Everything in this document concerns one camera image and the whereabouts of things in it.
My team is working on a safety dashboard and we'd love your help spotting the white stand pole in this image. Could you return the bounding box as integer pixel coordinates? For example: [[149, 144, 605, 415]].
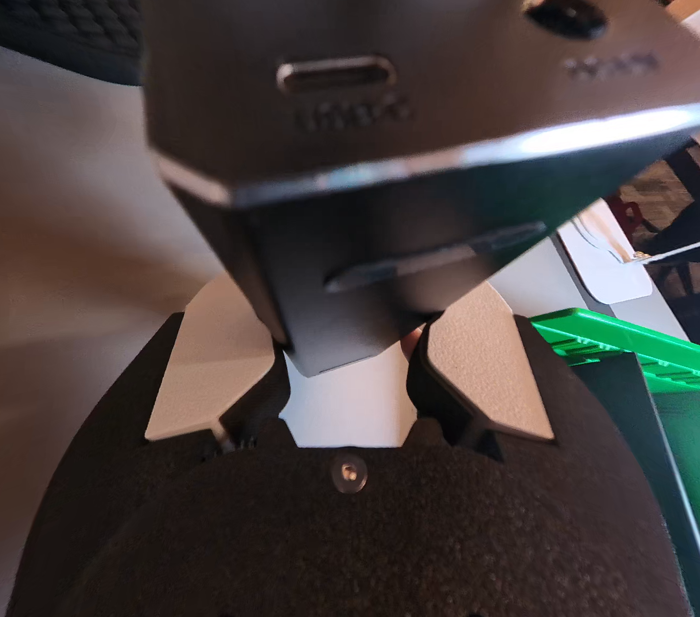
[[618, 241, 700, 265]]

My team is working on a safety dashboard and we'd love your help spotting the dark grey usb hub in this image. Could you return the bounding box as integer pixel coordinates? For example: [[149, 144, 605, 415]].
[[139, 0, 700, 377]]

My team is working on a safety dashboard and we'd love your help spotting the black divider panel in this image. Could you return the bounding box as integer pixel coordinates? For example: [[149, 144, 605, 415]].
[[571, 352, 691, 590]]

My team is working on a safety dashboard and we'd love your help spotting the white stand base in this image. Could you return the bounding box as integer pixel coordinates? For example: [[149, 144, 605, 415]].
[[552, 199, 654, 305]]

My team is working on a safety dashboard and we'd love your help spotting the green plastic bin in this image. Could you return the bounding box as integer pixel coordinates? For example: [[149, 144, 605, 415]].
[[530, 307, 700, 574]]

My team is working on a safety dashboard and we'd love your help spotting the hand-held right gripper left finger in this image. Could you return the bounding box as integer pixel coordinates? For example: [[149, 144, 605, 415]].
[[145, 273, 289, 451]]

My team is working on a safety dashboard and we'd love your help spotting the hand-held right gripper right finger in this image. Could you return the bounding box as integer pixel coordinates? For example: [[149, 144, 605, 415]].
[[407, 281, 556, 445]]

